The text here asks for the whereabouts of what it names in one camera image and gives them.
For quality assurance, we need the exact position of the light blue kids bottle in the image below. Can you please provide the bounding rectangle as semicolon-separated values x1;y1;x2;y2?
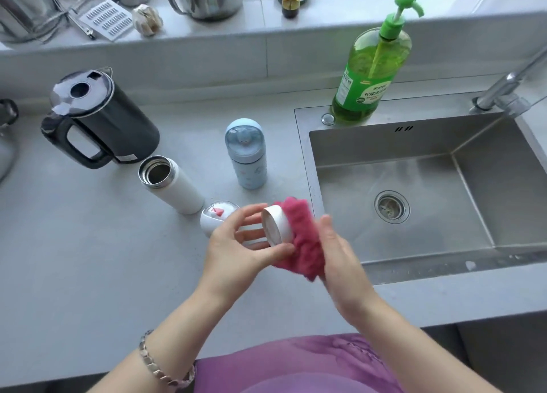
225;118;268;190

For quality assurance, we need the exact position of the sink drain strainer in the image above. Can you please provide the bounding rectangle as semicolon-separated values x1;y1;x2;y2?
374;190;411;224

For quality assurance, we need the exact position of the white bottle cap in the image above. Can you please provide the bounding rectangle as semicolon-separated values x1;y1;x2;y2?
261;205;295;247

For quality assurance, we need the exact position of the green dish soap bottle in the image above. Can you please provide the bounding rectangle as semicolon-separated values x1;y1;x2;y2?
331;0;425;123

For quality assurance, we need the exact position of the pink scrubbing cloth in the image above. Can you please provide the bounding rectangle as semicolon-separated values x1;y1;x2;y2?
271;197;326;283

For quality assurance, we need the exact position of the person's right hand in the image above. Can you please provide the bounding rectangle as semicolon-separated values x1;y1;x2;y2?
318;214;379;326

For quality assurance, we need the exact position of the silver chain bracelet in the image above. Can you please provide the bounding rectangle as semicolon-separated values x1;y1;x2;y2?
138;330;196;390

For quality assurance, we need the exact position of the stainless steel sink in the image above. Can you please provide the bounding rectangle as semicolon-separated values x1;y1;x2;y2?
294;90;547;286

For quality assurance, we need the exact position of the person's left forearm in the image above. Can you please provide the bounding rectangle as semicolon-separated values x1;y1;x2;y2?
87;284;236;393

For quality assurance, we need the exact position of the person's left hand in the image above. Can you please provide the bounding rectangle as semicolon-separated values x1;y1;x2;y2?
199;203;295;309

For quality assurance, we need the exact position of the white perforated card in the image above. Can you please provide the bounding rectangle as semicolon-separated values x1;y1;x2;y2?
79;0;134;42

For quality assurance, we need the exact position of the white thermos bottle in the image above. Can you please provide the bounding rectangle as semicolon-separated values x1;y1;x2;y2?
138;155;206;215

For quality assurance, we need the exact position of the chrome faucet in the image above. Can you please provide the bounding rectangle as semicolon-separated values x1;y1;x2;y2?
469;42;547;118

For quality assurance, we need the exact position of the black electric kettle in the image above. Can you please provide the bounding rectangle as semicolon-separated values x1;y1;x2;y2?
40;68;160;170

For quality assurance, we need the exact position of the white lid with pink spout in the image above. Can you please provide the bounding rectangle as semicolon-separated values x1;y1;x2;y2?
200;200;241;239

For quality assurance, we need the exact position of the metal peeler tool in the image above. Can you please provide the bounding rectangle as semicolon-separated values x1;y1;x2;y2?
66;0;97;40

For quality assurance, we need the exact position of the large stainless steel pot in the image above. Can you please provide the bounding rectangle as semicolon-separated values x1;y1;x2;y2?
0;0;69;44

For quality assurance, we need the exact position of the person's right forearm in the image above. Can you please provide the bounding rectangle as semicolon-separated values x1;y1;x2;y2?
348;292;503;393

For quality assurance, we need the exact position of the purple garment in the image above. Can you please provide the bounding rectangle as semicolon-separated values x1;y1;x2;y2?
193;334;404;393

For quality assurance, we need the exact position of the garlic bulb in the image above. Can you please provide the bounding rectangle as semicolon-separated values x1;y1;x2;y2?
132;4;164;37

